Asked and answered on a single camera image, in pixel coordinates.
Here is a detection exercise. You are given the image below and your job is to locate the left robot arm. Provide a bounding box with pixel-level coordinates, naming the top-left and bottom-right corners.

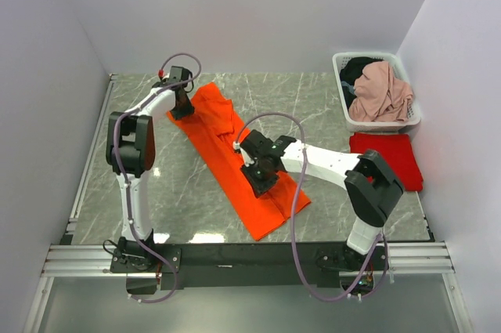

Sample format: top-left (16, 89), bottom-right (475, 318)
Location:
top-left (106, 66), bottom-right (194, 272)

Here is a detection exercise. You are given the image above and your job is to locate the black garment in basket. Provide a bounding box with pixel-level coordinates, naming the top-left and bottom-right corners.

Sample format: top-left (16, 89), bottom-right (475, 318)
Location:
top-left (339, 56), bottom-right (382, 108)

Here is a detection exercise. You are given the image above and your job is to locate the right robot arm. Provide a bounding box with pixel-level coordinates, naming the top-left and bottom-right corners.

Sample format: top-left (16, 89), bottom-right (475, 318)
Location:
top-left (233, 130), bottom-right (404, 270)

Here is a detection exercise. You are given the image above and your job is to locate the folded red t shirt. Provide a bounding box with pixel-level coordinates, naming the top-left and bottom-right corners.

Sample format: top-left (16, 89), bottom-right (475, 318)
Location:
top-left (348, 132), bottom-right (424, 192)

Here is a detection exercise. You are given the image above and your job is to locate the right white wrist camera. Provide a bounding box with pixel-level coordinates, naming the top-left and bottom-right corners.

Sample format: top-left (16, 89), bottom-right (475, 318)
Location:
top-left (232, 141), bottom-right (241, 152)

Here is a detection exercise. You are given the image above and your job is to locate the white plastic laundry basket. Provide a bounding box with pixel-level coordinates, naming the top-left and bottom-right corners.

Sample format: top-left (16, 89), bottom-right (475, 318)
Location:
top-left (332, 51), bottom-right (421, 132)

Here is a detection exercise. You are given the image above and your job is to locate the orange t shirt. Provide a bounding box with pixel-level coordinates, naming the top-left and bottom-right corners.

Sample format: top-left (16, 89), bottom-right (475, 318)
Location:
top-left (168, 82), bottom-right (297, 241)

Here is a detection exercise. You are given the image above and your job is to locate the pink garment in basket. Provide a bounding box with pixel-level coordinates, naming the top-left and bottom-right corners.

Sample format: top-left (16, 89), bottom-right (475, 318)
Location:
top-left (348, 61), bottom-right (413, 123)

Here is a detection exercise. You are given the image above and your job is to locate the black base beam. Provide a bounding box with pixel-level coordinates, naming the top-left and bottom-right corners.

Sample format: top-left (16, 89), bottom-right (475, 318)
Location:
top-left (110, 241), bottom-right (384, 294)

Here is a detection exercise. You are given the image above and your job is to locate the aluminium frame rail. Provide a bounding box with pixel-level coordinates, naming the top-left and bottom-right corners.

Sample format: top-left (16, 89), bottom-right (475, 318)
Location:
top-left (28, 74), bottom-right (457, 332)

